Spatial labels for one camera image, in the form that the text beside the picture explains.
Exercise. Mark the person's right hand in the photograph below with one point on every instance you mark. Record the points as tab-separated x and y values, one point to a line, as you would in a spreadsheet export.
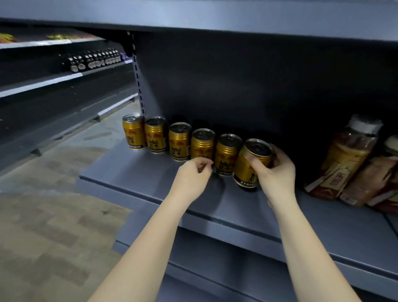
280	180

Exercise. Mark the person's left hand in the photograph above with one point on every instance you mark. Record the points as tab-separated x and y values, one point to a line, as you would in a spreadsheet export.
189	183

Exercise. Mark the dark grey metal shelf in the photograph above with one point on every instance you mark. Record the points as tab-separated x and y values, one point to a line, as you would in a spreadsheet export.
124	177

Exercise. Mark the amber drink bottle white cap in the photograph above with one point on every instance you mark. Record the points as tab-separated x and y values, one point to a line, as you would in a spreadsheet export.
345	161
387	203

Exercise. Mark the brown coffee bottle beige cap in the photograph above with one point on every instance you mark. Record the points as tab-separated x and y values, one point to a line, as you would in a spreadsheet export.
370	180

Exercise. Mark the person's left forearm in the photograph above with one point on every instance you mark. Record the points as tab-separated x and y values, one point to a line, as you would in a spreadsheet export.
140	258

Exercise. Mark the person's right forearm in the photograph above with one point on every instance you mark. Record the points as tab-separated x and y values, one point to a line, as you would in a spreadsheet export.
311	255

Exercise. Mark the row of dark glass bottles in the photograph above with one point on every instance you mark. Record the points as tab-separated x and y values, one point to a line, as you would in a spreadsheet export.
93	60

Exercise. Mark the small blue packets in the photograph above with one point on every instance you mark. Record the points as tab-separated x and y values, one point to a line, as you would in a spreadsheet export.
123	56

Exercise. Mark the black store shelving white strips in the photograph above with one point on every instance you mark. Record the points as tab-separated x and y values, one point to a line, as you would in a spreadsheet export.
46	109

